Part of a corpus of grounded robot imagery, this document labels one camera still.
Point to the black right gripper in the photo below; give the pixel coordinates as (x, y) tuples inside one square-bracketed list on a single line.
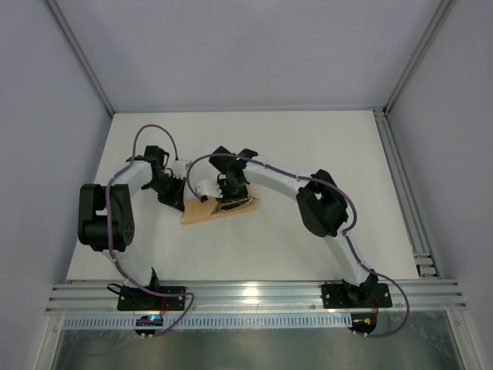
[(229, 194)]

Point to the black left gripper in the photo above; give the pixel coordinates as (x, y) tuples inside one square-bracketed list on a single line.
[(174, 196)]

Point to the green handled knife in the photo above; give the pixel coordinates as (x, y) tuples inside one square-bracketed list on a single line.
[(217, 210)]

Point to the beige cloth napkin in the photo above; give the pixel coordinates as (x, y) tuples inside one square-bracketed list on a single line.
[(196, 211)]

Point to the green handled fork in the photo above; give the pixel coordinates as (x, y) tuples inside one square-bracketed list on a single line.
[(234, 203)]

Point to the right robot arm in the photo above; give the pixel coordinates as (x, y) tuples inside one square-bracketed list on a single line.
[(322, 206)]

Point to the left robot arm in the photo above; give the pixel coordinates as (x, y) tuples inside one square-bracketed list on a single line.
[(106, 220)]

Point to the left controller board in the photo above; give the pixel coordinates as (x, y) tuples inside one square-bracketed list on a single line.
[(148, 325)]

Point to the controller board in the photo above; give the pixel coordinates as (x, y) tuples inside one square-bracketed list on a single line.
[(148, 325), (362, 324)]

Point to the right controller board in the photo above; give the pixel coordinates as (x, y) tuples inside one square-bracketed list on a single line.
[(362, 324)]

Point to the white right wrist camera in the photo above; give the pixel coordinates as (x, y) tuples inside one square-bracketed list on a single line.
[(208, 188)]

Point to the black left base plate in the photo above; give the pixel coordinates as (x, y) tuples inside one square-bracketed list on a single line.
[(134, 299)]

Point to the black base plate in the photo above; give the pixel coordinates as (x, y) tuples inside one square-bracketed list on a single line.
[(134, 299), (339, 296)]

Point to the slotted cable duct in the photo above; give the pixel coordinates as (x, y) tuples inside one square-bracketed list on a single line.
[(213, 321)]

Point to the left rear aluminium post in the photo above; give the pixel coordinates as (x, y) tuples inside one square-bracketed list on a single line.
[(76, 49)]

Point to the aluminium post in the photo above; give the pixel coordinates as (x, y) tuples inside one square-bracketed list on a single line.
[(76, 49), (431, 30)]

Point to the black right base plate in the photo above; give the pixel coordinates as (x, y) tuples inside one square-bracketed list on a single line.
[(339, 296)]

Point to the front aluminium rail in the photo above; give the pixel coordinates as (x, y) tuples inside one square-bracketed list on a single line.
[(252, 297)]

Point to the aluminium frame rail right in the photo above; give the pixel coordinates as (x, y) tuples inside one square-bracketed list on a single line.
[(424, 258)]

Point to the right rear aluminium post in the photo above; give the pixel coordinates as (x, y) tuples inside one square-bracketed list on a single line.
[(431, 30)]

